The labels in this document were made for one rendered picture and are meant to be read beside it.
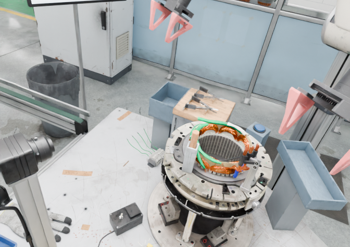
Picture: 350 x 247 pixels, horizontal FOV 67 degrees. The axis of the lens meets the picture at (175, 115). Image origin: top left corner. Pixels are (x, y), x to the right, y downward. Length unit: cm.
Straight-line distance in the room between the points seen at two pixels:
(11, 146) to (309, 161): 90
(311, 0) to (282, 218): 217
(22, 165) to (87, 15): 271
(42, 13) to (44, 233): 307
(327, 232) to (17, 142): 217
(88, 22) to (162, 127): 208
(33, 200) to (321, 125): 96
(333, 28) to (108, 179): 95
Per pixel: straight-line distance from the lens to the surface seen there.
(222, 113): 103
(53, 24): 337
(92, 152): 122
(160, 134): 115
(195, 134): 64
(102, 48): 303
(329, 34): 101
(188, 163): 71
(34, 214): 46
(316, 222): 233
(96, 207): 104
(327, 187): 98
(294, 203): 99
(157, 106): 105
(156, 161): 113
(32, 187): 41
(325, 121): 110
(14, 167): 37
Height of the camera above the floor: 164
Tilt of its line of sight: 36 degrees down
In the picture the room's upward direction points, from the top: 9 degrees clockwise
